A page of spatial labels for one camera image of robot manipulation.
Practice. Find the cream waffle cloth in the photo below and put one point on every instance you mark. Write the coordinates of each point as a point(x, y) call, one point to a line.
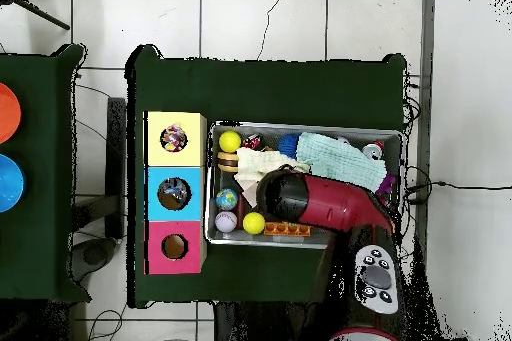
point(256, 161)

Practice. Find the mint waffle cloth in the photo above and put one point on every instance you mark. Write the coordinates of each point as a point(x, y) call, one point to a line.
point(344, 161)

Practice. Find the small polka dot paper ball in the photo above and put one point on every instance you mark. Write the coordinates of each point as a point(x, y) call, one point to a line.
point(172, 139)

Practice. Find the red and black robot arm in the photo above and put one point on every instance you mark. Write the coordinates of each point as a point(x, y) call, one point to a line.
point(328, 201)

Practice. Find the wooden box three round holes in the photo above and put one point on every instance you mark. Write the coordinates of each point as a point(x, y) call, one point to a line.
point(156, 153)

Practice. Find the brown toy burger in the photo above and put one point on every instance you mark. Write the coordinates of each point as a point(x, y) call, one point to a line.
point(228, 162)

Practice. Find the yellow ball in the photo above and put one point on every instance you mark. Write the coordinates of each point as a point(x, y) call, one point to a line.
point(230, 142)
point(254, 223)

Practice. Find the blue spiky ball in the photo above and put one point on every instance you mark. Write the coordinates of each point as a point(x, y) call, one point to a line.
point(288, 144)

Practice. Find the small globe ball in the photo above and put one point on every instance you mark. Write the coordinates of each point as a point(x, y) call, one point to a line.
point(226, 199)

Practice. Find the white toy baseball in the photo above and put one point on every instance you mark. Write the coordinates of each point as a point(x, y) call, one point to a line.
point(226, 222)

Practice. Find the orange rubber toy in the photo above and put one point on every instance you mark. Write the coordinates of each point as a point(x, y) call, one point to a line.
point(288, 230)

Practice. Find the dark green table cloth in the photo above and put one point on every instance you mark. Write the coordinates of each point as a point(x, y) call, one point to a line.
point(36, 237)
point(264, 93)

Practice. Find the black upright panel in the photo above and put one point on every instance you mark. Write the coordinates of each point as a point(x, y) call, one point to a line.
point(116, 165)

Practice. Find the grey floor foot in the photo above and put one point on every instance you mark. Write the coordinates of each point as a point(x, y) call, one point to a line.
point(94, 255)

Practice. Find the blue round bowl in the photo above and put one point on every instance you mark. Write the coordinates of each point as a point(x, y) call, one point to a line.
point(8, 183)

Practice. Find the orange round bowl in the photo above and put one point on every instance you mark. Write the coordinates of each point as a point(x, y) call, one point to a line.
point(8, 113)

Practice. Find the dark tripod leg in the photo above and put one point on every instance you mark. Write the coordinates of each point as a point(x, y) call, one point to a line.
point(40, 15)

